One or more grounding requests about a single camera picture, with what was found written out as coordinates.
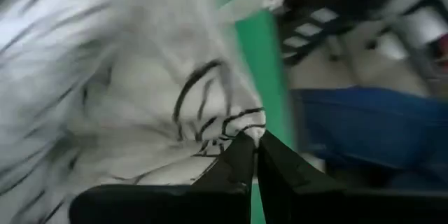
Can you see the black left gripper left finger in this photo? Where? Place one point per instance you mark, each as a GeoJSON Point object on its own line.
{"type": "Point", "coordinates": [175, 204]}

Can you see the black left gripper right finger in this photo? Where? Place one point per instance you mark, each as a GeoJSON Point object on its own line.
{"type": "Point", "coordinates": [315, 206]}

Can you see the white cloth piece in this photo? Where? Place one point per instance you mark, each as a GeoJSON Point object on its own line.
{"type": "Point", "coordinates": [122, 94]}

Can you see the green table mat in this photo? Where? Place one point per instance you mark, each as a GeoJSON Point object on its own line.
{"type": "Point", "coordinates": [262, 59]}

